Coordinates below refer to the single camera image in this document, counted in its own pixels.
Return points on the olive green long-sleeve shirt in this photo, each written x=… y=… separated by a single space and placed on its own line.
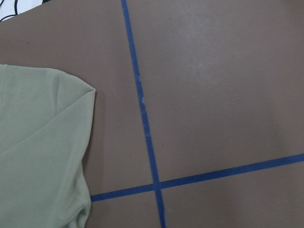
x=45 y=126

